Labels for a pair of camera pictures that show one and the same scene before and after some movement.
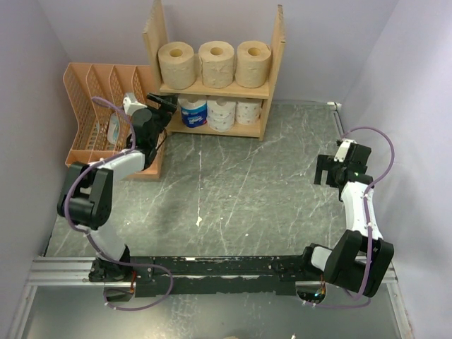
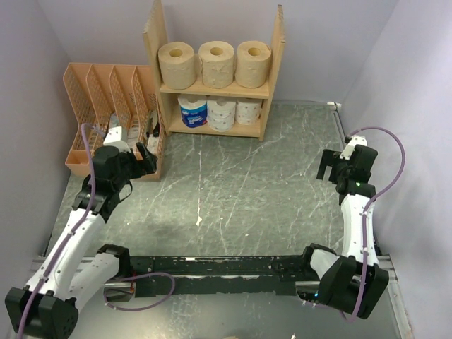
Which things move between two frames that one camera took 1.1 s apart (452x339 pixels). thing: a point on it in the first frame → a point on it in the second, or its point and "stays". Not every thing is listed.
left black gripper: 166,111 → 139,167
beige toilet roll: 177,65 stays
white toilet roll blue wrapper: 193,109 stays
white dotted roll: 247,112 stays
